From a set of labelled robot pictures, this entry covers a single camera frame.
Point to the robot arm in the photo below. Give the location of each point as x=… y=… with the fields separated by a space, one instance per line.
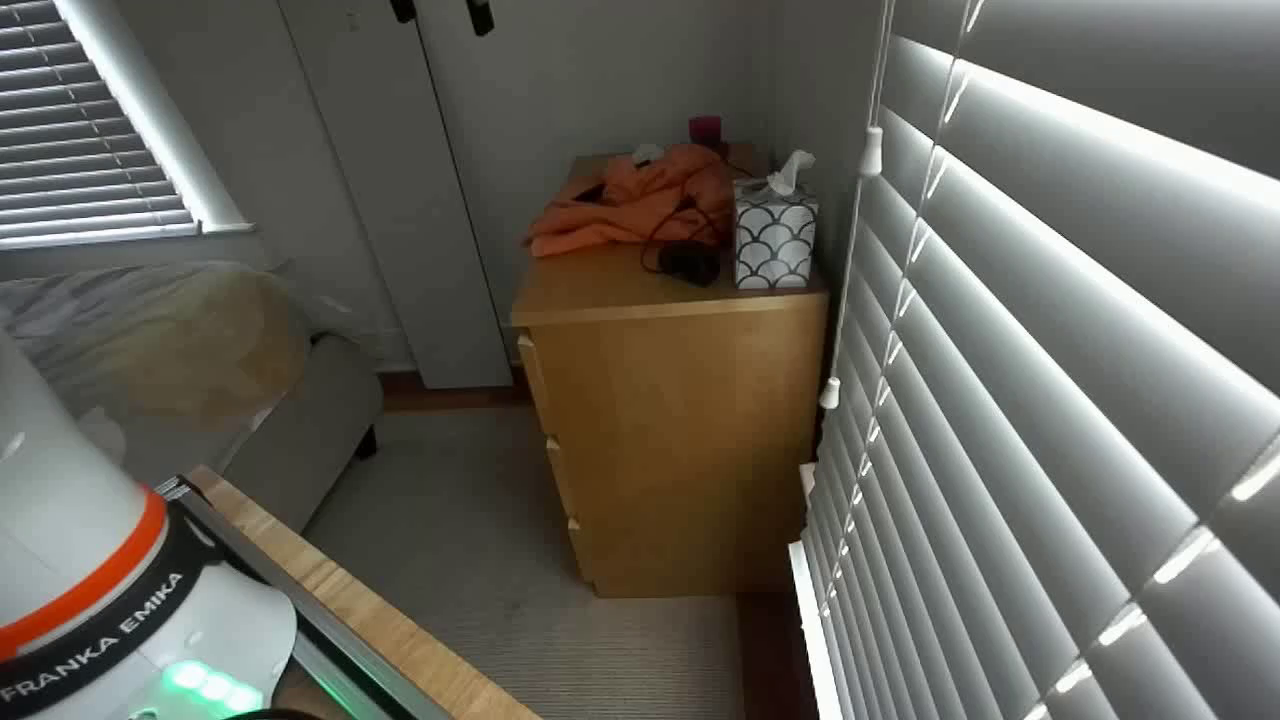
x=70 y=520

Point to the patterned tissue box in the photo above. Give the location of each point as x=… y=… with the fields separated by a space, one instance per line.
x=773 y=240

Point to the white paper wipe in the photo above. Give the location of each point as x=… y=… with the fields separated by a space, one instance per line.
x=790 y=172

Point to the wooden nightstand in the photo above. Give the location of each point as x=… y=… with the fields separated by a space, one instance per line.
x=690 y=430

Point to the wooden drawer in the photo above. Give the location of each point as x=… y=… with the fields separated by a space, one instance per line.
x=560 y=475
x=583 y=550
x=531 y=380

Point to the orange cloth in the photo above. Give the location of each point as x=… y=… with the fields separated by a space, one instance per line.
x=640 y=205

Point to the small white object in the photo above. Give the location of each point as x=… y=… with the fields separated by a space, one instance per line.
x=648 y=153

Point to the purple cup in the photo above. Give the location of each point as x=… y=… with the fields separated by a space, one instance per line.
x=705 y=130

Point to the white closet doors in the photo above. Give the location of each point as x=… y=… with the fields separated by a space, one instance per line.
x=560 y=120

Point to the grey upholstered bed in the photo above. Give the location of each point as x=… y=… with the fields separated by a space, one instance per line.
x=300 y=430

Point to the tan pillow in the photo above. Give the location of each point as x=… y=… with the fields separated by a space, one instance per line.
x=210 y=350

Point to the window blind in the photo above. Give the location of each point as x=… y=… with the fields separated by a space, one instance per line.
x=70 y=130
x=1080 y=400

